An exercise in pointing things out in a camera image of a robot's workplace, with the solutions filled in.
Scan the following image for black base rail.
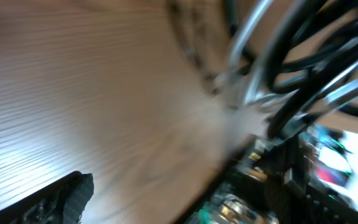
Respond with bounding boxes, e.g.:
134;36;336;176
177;126;358;223

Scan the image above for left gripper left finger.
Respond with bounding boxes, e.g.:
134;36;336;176
0;171;94;224

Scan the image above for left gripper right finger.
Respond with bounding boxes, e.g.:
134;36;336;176
265;135;307;224

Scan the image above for black USB cable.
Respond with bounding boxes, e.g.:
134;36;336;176
222;0;358;141

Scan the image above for white USB cable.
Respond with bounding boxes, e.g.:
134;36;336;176
216;0;358;113

